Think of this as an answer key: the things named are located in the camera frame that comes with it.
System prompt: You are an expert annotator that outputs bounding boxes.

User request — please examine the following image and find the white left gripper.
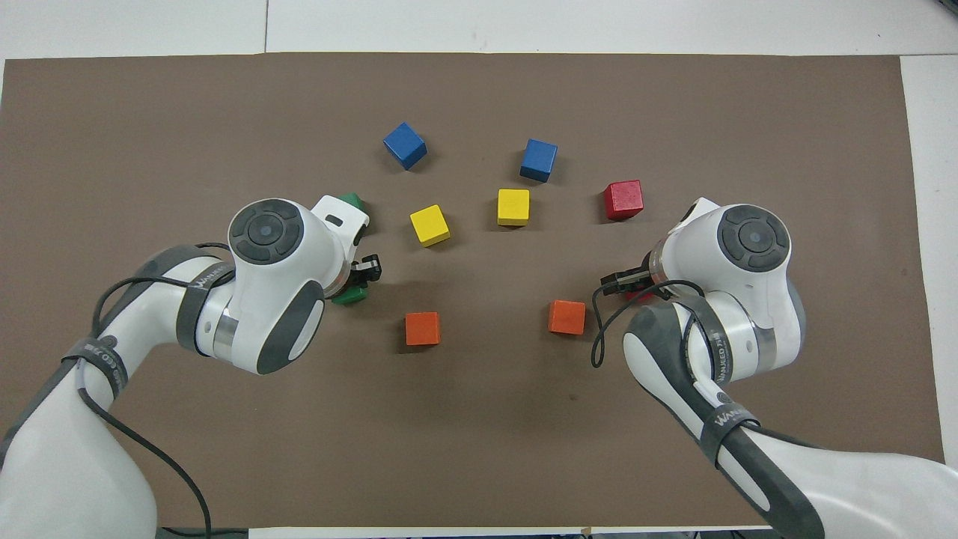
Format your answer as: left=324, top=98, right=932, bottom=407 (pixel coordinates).
left=311, top=195, right=383, bottom=290

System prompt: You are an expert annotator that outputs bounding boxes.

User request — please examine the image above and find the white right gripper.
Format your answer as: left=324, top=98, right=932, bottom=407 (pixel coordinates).
left=601, top=197, right=721, bottom=295

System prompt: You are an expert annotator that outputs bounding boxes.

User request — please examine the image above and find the orange wooden cube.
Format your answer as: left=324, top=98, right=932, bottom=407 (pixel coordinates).
left=405, top=311, right=442, bottom=347
left=547, top=300, right=587, bottom=336

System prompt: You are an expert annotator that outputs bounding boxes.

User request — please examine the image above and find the yellow wooden cube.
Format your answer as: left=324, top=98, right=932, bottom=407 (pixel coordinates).
left=409, top=204, right=451, bottom=248
left=497, top=189, right=531, bottom=228

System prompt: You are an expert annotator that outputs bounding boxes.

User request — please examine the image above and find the blue wooden cube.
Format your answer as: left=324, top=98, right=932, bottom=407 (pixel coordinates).
left=383, top=122, right=428, bottom=171
left=519, top=138, right=558, bottom=183

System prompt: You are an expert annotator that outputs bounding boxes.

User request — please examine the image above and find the brown paper mat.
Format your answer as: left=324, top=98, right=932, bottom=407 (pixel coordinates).
left=0, top=51, right=945, bottom=529

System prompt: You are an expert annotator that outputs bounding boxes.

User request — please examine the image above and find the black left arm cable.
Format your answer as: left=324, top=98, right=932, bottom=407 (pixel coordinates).
left=79, top=242, right=234, bottom=539

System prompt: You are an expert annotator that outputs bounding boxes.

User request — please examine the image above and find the black floor cable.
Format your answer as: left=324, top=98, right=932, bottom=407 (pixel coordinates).
left=161, top=526, right=248, bottom=539

